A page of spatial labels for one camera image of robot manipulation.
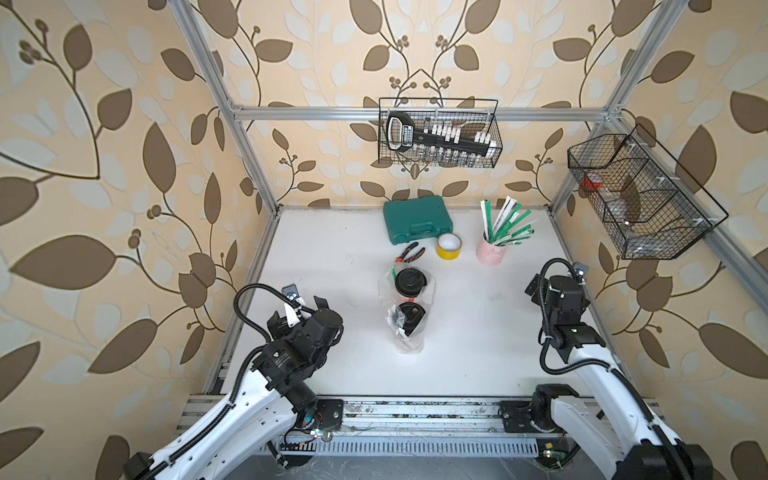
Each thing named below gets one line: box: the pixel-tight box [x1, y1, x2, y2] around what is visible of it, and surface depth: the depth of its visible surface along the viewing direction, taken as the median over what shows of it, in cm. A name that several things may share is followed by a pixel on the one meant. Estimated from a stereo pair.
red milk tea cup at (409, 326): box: [392, 302, 426, 352], surface depth 71 cm
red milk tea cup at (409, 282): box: [394, 268, 427, 298], surface depth 81 cm
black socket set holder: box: [386, 111, 501, 165], surface depth 87 cm
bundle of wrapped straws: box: [481, 195, 535, 247], surface depth 98 cm
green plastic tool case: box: [383, 195, 454, 245], surface depth 118 cm
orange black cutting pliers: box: [395, 242, 426, 263], surface depth 107 cm
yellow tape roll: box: [436, 232, 463, 261], surface depth 109 cm
